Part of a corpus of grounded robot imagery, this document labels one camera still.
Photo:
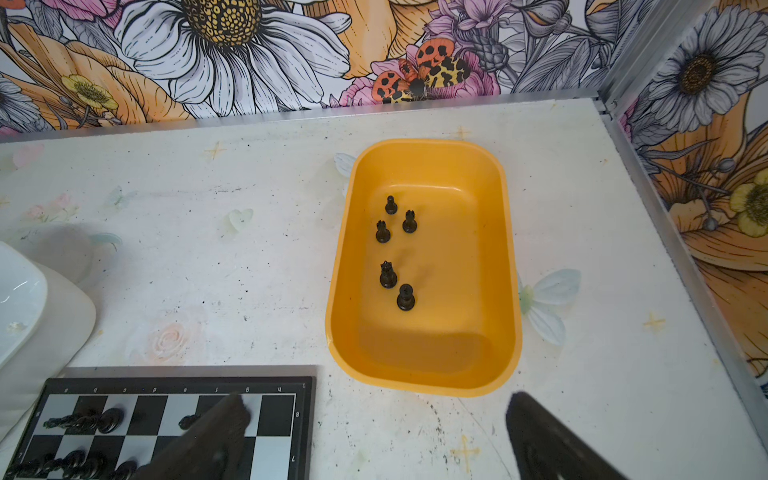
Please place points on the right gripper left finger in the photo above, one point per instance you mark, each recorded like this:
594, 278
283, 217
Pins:
210, 449

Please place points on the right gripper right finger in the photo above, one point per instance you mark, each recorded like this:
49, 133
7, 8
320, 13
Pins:
545, 448

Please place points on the white plastic tray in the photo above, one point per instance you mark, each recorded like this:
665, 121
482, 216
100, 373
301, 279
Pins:
45, 321

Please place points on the black chess piece in tray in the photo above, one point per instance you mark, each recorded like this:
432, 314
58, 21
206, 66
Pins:
406, 298
383, 234
409, 224
391, 207
388, 277

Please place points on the black and silver chessboard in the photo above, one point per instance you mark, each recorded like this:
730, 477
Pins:
114, 426

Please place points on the yellow plastic tray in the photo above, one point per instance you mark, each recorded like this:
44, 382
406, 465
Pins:
463, 337

